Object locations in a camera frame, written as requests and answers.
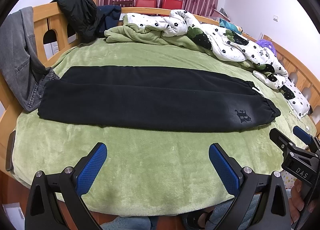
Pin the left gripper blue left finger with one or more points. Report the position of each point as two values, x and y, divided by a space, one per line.
88 167

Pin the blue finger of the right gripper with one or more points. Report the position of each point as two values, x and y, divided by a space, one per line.
302 135
284 143

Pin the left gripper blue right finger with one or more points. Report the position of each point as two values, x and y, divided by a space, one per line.
227 168

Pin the black striped track pants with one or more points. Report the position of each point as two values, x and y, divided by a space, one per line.
155 98

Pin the person's right hand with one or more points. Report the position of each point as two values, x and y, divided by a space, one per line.
296 203

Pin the green plush bed blanket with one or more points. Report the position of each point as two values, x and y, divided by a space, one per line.
149 172

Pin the purple fluffy item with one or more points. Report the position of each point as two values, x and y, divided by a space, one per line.
267 44

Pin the white floral quilt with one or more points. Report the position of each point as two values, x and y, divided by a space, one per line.
227 45

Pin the grey denim jeans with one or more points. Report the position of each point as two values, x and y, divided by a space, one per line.
25 75

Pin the teal patterned pillow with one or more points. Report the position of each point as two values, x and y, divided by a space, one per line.
228 25

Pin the navy blue garment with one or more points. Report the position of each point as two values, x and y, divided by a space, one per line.
109 19

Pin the black jacket on headboard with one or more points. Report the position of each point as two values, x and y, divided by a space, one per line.
83 16

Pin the dark wooden chair back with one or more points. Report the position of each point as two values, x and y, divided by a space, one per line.
124 3

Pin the right red chair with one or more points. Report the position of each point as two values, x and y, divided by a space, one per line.
172 4

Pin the red chair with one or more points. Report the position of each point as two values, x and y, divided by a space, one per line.
172 4
145 3

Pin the left red chair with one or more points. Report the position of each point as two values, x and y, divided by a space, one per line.
145 3

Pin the white wall socket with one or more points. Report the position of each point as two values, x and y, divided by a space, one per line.
275 17

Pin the wooden bed frame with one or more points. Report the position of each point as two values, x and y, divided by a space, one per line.
50 17

